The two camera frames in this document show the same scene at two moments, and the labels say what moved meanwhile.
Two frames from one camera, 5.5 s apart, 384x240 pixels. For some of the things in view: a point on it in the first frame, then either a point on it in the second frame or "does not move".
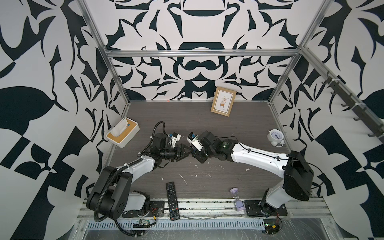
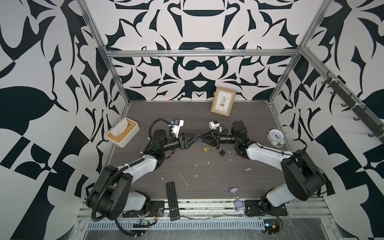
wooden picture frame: x=223 y=101 does not move
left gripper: x=183 y=154 → x=186 y=135
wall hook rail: x=359 y=110 does not move
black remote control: x=172 y=201 does not move
